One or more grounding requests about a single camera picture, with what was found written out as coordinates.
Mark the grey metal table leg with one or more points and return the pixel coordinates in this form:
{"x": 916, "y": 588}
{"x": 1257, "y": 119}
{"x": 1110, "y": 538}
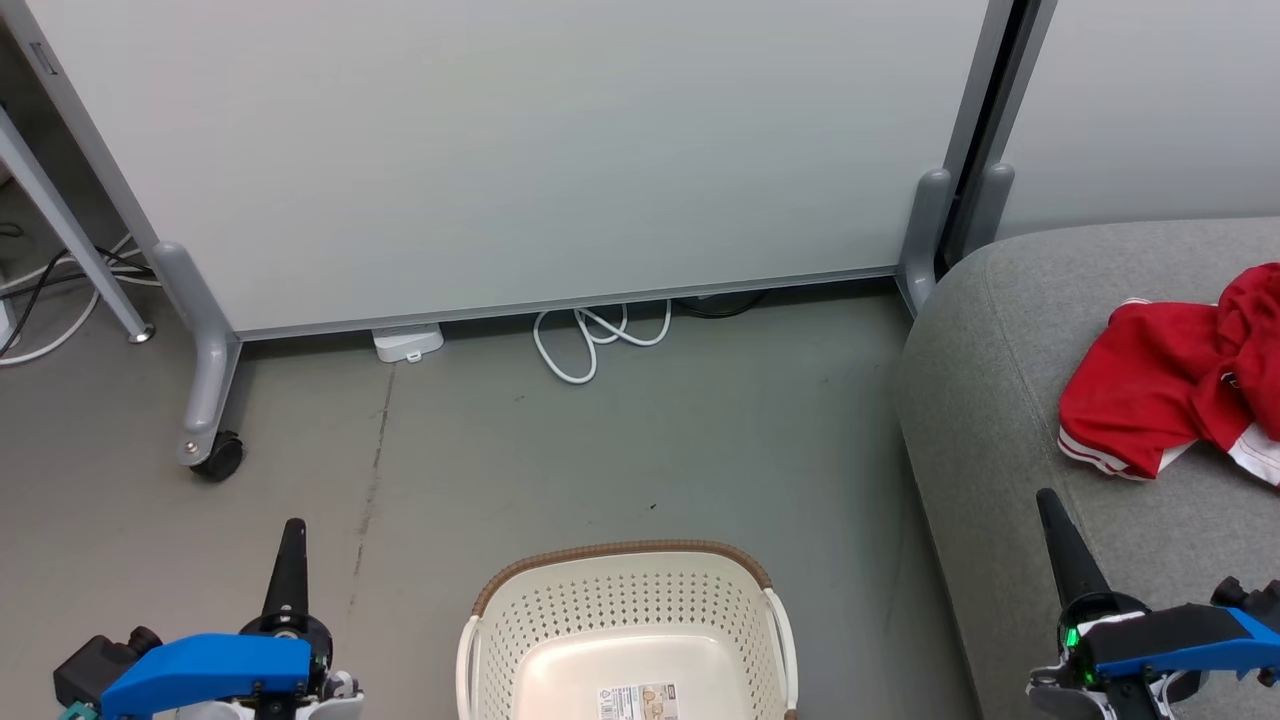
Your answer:
{"x": 60, "y": 215}

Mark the narrow white partition panel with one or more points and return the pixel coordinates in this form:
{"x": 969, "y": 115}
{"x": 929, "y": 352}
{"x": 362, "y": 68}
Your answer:
{"x": 1150, "y": 100}

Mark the grey fabric sofa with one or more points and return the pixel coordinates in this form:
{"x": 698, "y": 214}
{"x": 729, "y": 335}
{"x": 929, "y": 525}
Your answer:
{"x": 1000, "y": 400}

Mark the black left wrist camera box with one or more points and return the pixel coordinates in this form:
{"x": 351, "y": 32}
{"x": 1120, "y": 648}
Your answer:
{"x": 95, "y": 665}

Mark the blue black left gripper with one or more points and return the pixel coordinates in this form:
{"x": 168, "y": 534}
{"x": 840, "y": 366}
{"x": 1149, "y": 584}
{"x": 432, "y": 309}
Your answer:
{"x": 200, "y": 670}

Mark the wide white rolling partition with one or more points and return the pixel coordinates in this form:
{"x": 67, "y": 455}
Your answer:
{"x": 520, "y": 140}

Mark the cream perforated laundry basket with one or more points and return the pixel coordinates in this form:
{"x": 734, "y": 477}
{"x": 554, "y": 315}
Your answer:
{"x": 625, "y": 620}

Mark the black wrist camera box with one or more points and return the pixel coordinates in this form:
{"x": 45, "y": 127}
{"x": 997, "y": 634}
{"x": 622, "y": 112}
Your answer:
{"x": 1255, "y": 598}
{"x": 95, "y": 665}

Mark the white power adapter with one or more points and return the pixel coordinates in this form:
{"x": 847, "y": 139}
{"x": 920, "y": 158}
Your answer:
{"x": 407, "y": 343}

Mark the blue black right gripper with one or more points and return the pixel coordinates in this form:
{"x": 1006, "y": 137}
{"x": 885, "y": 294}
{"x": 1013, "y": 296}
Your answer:
{"x": 1170, "y": 635}

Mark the red white-striped garment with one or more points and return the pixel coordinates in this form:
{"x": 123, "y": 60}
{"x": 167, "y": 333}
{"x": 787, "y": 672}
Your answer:
{"x": 1160, "y": 380}

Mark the paper basket label sticker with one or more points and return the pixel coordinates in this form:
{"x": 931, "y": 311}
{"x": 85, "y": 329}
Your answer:
{"x": 638, "y": 702}

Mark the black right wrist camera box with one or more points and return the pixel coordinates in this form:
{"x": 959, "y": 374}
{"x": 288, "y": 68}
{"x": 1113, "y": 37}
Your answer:
{"x": 1255, "y": 598}

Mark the black caster wheel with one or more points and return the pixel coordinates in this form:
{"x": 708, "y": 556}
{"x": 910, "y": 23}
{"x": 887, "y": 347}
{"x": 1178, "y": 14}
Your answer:
{"x": 220, "y": 458}

